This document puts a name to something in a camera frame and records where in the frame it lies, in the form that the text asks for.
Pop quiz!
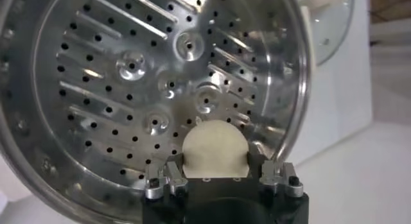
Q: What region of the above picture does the round glass pot lid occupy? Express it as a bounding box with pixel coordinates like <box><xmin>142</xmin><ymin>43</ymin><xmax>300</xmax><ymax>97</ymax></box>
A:
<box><xmin>288</xmin><ymin>0</ymin><xmax>356</xmax><ymax>65</ymax></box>

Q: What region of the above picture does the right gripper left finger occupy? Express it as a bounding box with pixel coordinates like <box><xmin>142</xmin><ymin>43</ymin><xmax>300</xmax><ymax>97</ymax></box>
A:
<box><xmin>143</xmin><ymin>154</ymin><xmax>189</xmax><ymax>200</ymax></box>

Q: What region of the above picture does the white steamed baozi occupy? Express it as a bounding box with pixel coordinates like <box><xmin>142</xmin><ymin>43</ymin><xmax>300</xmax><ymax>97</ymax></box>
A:
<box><xmin>182</xmin><ymin>119</ymin><xmax>250</xmax><ymax>178</ymax></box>

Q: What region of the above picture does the perforated steel steamer basket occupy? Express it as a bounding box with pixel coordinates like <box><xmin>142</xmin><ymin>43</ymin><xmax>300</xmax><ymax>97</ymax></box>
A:
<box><xmin>0</xmin><ymin>0</ymin><xmax>312</xmax><ymax>224</ymax></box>

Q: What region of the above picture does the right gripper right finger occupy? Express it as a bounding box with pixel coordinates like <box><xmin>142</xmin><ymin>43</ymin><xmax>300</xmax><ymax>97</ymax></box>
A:
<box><xmin>247</xmin><ymin>151</ymin><xmax>304</xmax><ymax>199</ymax></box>

